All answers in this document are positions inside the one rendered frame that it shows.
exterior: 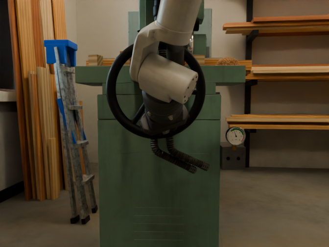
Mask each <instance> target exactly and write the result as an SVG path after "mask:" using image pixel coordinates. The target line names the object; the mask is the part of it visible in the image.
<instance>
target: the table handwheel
mask: <svg viewBox="0 0 329 247"><path fill-rule="evenodd" d="M166 45H167V43H165V42H162V41H160V42H159V46H158V48H159V49H165V50H166ZM133 47H134V44H132V45H130V46H129V47H127V48H126V49H125V50H123V51H122V52H121V53H120V54H119V55H118V57H117V58H116V59H115V60H114V62H113V64H112V65H111V67H110V70H109V73H108V76H107V81H106V96H107V101H108V105H109V107H110V109H111V111H112V113H113V115H114V117H115V118H116V120H117V121H118V122H119V123H120V124H121V125H122V126H123V127H124V128H126V129H127V130H128V131H130V132H132V133H134V134H136V135H138V136H141V137H144V138H149V139H162V138H168V137H171V136H174V135H176V134H178V133H180V132H182V131H183V130H185V129H186V128H188V127H189V126H190V125H191V124H192V123H193V122H194V120H195V119H196V118H197V116H198V115H199V113H200V111H201V109H202V106H203V103H204V100H205V94H206V84H205V78H204V74H203V71H202V69H201V66H200V65H199V63H198V61H197V60H196V58H195V57H194V56H193V55H192V54H191V53H190V52H189V51H188V50H187V49H186V48H185V50H184V61H185V62H186V63H187V64H188V65H189V67H190V69H191V70H193V71H195V72H197V73H198V79H197V83H196V89H194V91H193V92H192V95H195V100H194V103H193V106H192V108H191V109H190V111H189V113H188V114H189V118H188V119H187V121H186V123H185V124H184V125H181V126H178V127H177V129H176V130H175V131H171V130H169V133H167V134H165V135H164V134H163V133H162V132H161V133H159V134H156V135H153V136H151V135H148V134H146V133H144V131H142V129H141V127H140V126H139V125H137V122H138V120H139V119H140V117H141V116H142V114H143V113H144V111H145V107H144V103H143V104H142V106H141V107H140V109H139V111H138V112H137V113H136V115H135V116H134V118H133V119H132V120H129V119H128V118H127V117H126V116H125V114H124V113H123V111H122V110H121V108H120V106H119V104H118V100H117V96H116V82H117V77H118V74H119V72H120V70H121V68H122V66H123V65H124V64H125V62H126V61H127V60H128V59H129V58H131V57H132V53H133Z"/></svg>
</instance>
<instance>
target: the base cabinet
mask: <svg viewBox="0 0 329 247"><path fill-rule="evenodd" d="M97 133H98V187H99V241H100V247H219V204H220V139H221V120H194V122H193V123H192V124H191V125H190V126H189V127H188V128H186V129H185V130H183V131H182V132H180V133H178V134H176V135H174V136H173V143H174V147H175V148H176V149H177V150H178V151H180V152H183V153H185V154H187V155H189V156H192V157H194V158H196V159H198V160H201V161H204V162H206V163H208V164H209V165H210V167H209V169H208V170H207V171H205V170H202V169H200V168H199V167H197V171H196V173H194V174H192V173H190V172H188V171H187V170H185V169H183V168H180V167H179V166H177V165H175V164H173V163H171V162H168V161H166V160H164V159H162V158H160V157H158V156H157V155H155V153H153V151H152V148H151V143H150V142H151V141H150V140H151V139H149V138H144V137H141V136H138V135H136V134H134V133H132V132H130V131H128V130H127V129H126V128H124V127H123V126H122V125H121V124H120V123H119V122H118V121H117V120H97Z"/></svg>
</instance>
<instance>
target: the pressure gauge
mask: <svg viewBox="0 0 329 247"><path fill-rule="evenodd" d="M235 134H236V136H237V137H236V136H235ZM225 136H226V140H227V141H228V142H229V143H230V144H231V145H232V150H236V146H239V145H241V144H242V143H243V142H244V141H245V138H246V134H245V132H244V130H243V129H242V128H240V127H236V126H233V127H230V128H229V129H228V130H227V131H226V135H225Z"/></svg>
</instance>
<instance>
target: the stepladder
mask: <svg viewBox="0 0 329 247"><path fill-rule="evenodd" d="M44 47H46V58H47V64H54V71H55V80H56V88H57V96H58V99H57V103H58V106H59V113H60V121H61V129H62V137H63V146H64V154H65V163H66V171H67V179H68V187H69V196H70V207H71V215H72V218H71V219H70V223H71V224H75V223H76V222H77V221H79V220H80V216H79V215H78V214H77V208H76V200H75V191H74V185H76V188H77V194H78V200H79V206H80V212H81V222H82V224H86V223H87V222H88V221H89V220H90V215H89V214H88V205H87V202H86V195H85V189H84V185H88V189H89V194H90V200H91V206H92V213H96V212H97V210H98V208H97V204H96V200H95V195H94V187H93V181H92V180H93V179H94V174H91V170H90V164H89V158H88V153H87V147H86V145H87V144H89V140H86V136H85V133H84V129H83V124H82V118H81V112H80V109H83V106H82V105H79V100H78V94H77V88H76V83H75V77H74V73H75V69H73V67H75V66H76V51H77V44H76V43H74V42H72V41H70V40H44ZM76 124H77V127H78V131H79V137H80V140H78V137H77V129H76ZM80 147H81V148H82V154H83V160H84V166H85V172H86V174H84V175H83V174H82V167H81V159H80V152H79V148H80ZM70 151H71V155H70ZM71 157H72V163H73V170H74V176H75V181H73V175H72V167H71Z"/></svg>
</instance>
